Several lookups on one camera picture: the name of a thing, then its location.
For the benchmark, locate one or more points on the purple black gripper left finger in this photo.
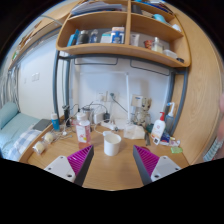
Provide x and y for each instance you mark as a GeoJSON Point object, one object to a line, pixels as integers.
{"type": "Point", "coordinates": [74, 167]}

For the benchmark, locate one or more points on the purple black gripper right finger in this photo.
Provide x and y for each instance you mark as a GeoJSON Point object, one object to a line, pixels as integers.
{"type": "Point", "coordinates": [152, 167]}

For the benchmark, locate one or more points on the green small sponge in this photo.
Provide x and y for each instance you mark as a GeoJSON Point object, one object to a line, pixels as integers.
{"type": "Point", "coordinates": [176, 150]}

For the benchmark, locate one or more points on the white crumpled tissue bag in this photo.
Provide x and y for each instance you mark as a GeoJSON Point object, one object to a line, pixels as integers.
{"type": "Point", "coordinates": [134, 132]}

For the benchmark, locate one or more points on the white red pump bottle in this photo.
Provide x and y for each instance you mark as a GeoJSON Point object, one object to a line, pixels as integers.
{"type": "Point", "coordinates": [158, 129]}

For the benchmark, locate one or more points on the pink liquid clear bottle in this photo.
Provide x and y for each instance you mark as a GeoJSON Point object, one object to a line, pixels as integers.
{"type": "Point", "coordinates": [83, 130]}

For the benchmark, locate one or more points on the white plastic cup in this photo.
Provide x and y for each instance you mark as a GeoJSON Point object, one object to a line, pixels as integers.
{"type": "Point", "coordinates": [112, 144]}

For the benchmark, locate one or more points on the blue white small bottle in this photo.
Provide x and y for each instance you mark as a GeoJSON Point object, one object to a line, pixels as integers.
{"type": "Point", "coordinates": [55, 121]}

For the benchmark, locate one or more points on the clear spray bottle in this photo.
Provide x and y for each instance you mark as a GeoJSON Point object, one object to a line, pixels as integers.
{"type": "Point", "coordinates": [169, 119]}

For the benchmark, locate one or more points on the dark tablet on bed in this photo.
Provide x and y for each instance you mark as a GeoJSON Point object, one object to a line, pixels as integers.
{"type": "Point", "coordinates": [42, 124]}

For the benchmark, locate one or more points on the white power strip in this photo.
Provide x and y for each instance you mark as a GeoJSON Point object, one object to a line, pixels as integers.
{"type": "Point", "coordinates": [114, 125]}

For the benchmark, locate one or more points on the white box adapter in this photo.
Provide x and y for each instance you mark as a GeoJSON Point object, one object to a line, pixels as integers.
{"type": "Point", "coordinates": [97, 118]}

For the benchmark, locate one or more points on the wooden side cabinet panel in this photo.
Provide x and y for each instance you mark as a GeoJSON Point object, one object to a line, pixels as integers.
{"type": "Point", "coordinates": [199, 120]}

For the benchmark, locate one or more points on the bed with blue bedding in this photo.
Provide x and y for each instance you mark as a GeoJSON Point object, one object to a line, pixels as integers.
{"type": "Point", "coordinates": [12, 125]}

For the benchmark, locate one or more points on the clear glass jar on shelf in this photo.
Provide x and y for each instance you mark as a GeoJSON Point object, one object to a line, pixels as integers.
{"type": "Point", "coordinates": [157, 45]}

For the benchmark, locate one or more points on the dark bottle on shelf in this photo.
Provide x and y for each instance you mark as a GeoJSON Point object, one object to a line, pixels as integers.
{"type": "Point", "coordinates": [83, 37]}

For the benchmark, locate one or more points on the blue white box on shelf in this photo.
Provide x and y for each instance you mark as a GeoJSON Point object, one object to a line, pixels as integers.
{"type": "Point", "coordinates": [117, 35]}

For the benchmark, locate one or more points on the wooden wall shelf unit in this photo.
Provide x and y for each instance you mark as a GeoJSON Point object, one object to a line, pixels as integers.
{"type": "Point", "coordinates": [139, 18]}

